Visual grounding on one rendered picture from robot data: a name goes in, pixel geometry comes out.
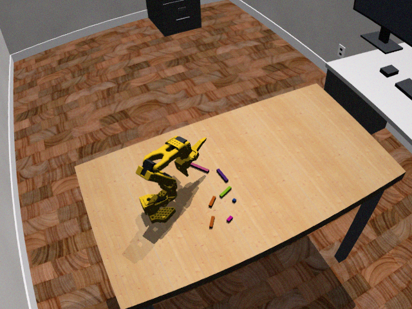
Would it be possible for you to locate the pink rod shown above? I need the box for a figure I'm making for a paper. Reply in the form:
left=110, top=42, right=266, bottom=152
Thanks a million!
left=191, top=163, right=209, bottom=173

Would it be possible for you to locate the lime green rod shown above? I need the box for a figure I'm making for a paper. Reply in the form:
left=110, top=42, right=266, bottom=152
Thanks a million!
left=220, top=186, right=232, bottom=198

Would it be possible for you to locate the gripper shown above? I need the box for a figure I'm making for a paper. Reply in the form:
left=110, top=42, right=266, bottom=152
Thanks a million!
left=174, top=137, right=206, bottom=176

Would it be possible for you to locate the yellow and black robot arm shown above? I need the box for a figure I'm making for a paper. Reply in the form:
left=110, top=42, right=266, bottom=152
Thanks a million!
left=136, top=136, right=192, bottom=224

